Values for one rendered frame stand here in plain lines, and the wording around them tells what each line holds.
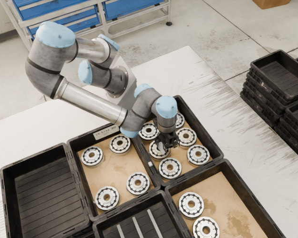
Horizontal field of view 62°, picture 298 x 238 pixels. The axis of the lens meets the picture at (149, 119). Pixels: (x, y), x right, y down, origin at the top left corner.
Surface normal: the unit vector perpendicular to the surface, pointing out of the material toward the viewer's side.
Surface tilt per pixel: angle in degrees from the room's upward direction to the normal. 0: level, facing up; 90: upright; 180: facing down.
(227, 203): 0
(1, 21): 90
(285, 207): 0
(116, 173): 0
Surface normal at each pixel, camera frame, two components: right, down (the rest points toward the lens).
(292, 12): -0.07, -0.58
